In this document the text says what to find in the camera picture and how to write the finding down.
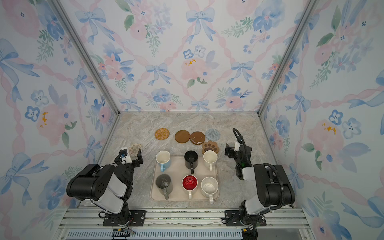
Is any aluminium front rail frame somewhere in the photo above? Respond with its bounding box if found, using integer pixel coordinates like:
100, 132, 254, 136
53, 207, 314, 240

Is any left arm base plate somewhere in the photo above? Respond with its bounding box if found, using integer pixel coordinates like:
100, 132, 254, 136
103, 210, 147, 227

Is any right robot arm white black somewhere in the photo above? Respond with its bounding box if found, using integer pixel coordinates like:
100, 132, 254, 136
225, 128, 296, 226

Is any white and blue mug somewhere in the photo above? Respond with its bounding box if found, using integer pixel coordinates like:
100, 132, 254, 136
156, 150, 171, 173

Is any woven rattan round coaster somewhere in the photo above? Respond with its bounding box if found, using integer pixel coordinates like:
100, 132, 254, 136
155, 128, 170, 141

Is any cream mug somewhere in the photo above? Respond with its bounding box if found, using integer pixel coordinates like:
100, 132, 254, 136
203, 150, 218, 172

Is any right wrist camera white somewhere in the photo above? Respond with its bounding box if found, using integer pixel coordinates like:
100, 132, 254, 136
234, 141, 241, 152

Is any black mug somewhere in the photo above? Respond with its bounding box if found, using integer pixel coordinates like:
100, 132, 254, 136
184, 151, 199, 175

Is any red interior white mug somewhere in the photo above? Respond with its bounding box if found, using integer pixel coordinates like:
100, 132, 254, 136
182, 175, 199, 200

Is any beige serving tray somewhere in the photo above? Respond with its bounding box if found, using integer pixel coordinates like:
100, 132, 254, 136
151, 156, 218, 202

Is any glossy brown wooden coaster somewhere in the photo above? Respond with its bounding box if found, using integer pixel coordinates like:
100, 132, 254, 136
190, 132, 206, 145

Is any cork paw print coaster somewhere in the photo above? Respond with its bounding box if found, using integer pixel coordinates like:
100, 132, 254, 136
202, 141, 220, 154

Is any grey braided round coaster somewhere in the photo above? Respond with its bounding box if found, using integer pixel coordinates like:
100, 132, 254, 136
205, 129, 221, 142

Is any grey mug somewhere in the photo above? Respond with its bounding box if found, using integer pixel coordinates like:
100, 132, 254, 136
156, 174, 174, 200

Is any clear patterned glass coaster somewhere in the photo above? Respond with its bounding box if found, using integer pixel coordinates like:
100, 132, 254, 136
128, 143, 143, 157

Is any matte brown wooden coaster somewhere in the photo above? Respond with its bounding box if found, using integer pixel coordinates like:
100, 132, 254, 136
175, 130, 190, 144

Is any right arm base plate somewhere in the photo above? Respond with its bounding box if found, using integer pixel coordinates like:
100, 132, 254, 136
222, 210, 267, 228

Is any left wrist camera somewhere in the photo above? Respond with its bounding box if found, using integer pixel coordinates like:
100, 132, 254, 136
121, 154, 133, 165

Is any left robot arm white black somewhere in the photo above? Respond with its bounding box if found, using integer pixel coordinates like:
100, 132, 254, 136
67, 149, 146, 228

